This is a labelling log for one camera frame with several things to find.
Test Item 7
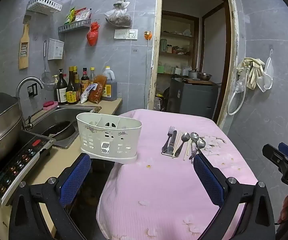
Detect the white wall switch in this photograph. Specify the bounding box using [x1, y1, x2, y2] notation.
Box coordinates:
[114, 29, 127, 40]

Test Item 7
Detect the orange chilli powder packet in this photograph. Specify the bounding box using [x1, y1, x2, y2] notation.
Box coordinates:
[89, 75, 108, 104]

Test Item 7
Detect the metal mesh strainer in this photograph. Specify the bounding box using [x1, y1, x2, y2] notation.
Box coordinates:
[41, 40, 53, 91]

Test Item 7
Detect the wooden shelf unit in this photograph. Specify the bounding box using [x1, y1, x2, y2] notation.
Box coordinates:
[156, 11, 200, 76]

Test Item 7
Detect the person's right hand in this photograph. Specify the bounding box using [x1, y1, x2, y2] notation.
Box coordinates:
[278, 194, 288, 226]

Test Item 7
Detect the large oil jug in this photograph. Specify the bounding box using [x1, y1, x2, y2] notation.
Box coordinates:
[101, 66, 118, 102]

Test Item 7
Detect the wooden door frame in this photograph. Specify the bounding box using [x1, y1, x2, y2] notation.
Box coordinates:
[148, 0, 240, 128]

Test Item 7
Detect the red white food packet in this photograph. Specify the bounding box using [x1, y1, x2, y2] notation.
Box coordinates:
[74, 8, 92, 22]

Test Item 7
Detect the black induction cooker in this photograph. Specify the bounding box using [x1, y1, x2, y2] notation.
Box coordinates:
[0, 130, 56, 207]

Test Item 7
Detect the white wall basket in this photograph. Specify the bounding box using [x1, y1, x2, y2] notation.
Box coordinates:
[26, 0, 63, 13]

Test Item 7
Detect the pink floral tablecloth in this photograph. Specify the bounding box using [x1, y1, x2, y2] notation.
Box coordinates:
[96, 109, 259, 240]

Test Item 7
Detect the clear bag of dried goods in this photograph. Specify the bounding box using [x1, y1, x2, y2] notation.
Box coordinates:
[105, 0, 132, 27]

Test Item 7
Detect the red plastic bag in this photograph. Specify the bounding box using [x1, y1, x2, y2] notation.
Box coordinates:
[87, 22, 101, 46]

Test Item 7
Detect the black wall socket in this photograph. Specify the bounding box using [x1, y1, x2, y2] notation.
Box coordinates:
[27, 83, 38, 97]

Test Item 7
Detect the dark sauce bottle yellow cap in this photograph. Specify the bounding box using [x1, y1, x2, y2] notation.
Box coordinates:
[73, 66, 82, 98]

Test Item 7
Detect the metal fork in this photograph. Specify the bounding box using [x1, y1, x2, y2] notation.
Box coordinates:
[162, 126, 175, 153]

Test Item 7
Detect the white blue packet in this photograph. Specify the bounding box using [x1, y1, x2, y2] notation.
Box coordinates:
[80, 83, 98, 104]

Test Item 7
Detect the metal peeler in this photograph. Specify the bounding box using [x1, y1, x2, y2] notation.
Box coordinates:
[161, 130, 178, 157]

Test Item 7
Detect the stainless steel sink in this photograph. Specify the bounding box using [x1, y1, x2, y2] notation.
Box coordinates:
[23, 104, 102, 149]

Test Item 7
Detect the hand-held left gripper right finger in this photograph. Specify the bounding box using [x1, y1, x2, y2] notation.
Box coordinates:
[193, 152, 276, 240]

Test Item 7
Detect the dark pump bottle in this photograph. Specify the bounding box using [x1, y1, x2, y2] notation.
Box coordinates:
[56, 69, 68, 105]

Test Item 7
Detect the white hose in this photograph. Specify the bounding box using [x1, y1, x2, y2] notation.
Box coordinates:
[227, 79, 248, 116]

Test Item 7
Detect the grey cabinet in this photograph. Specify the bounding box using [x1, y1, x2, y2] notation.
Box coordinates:
[168, 78, 221, 121]

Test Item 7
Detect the grey wall shelf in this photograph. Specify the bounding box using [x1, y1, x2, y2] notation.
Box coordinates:
[58, 19, 92, 33]

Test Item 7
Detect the pink soap dish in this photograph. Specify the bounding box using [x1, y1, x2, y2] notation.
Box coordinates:
[42, 101, 59, 111]

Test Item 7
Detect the sauce bottle red label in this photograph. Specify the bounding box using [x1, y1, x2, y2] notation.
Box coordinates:
[81, 67, 90, 93]

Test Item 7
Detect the thin white cable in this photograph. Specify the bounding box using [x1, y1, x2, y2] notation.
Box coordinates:
[146, 40, 151, 108]

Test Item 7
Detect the clear plastic bag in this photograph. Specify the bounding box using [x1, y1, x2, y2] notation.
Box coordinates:
[235, 75, 247, 93]

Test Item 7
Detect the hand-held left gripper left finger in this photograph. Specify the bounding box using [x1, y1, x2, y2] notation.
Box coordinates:
[9, 153, 92, 240]

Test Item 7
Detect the white plastic utensil caddy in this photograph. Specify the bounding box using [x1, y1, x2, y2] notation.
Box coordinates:
[76, 112, 143, 164]

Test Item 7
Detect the wooden grater paddle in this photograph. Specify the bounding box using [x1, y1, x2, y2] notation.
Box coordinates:
[18, 15, 32, 70]

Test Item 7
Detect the steel faucet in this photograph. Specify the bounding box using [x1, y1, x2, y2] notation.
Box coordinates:
[16, 77, 44, 130]

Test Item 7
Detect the wooden cutting board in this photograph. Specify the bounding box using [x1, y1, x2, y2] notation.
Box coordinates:
[183, 78, 219, 85]

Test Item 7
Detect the green yellow snack packet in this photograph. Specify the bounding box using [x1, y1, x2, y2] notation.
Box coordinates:
[64, 7, 76, 25]

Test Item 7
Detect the white perforated wall box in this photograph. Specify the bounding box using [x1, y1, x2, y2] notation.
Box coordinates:
[47, 38, 65, 61]

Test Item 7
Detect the tall soy sauce bottle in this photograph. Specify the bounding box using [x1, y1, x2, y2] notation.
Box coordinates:
[65, 67, 81, 105]

